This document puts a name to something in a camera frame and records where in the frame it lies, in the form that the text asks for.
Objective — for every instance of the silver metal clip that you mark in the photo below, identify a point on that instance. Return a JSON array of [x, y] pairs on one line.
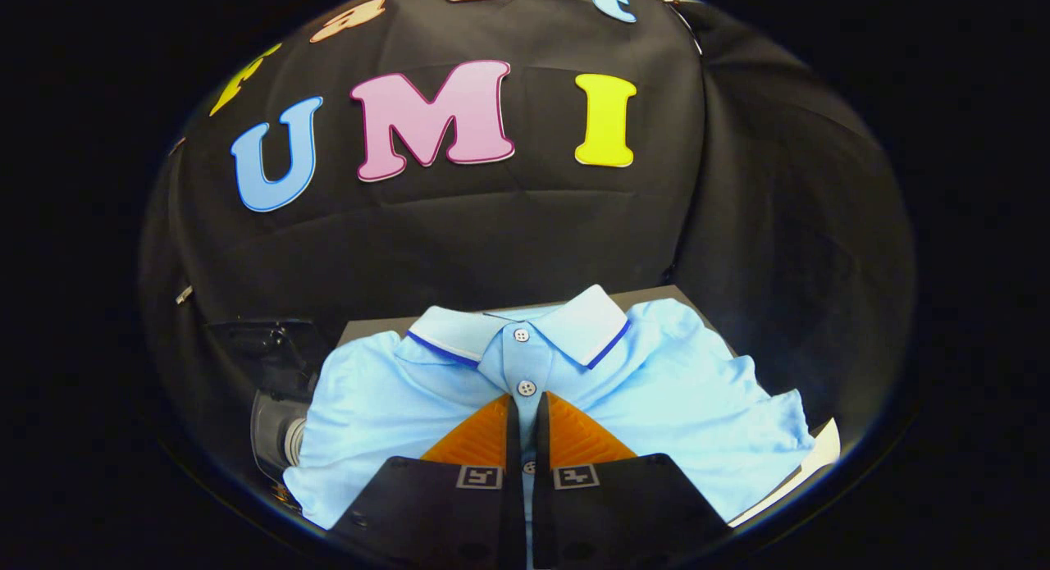
[[184, 294]]

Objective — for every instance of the light blue polo shirt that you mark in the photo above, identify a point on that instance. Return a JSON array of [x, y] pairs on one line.
[[681, 398]]

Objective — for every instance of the grey washing machine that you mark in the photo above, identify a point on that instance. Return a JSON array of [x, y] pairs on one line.
[[275, 430]]

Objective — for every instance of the dark transparent washing machine lid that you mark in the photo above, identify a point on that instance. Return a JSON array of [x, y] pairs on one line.
[[262, 344]]

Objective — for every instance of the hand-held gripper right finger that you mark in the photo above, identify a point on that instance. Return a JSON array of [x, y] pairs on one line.
[[543, 488]]

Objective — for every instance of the grey and beige cabinet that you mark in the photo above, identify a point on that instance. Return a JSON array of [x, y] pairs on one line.
[[652, 294]]

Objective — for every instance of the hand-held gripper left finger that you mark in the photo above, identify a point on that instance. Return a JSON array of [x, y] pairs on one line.
[[513, 488]]

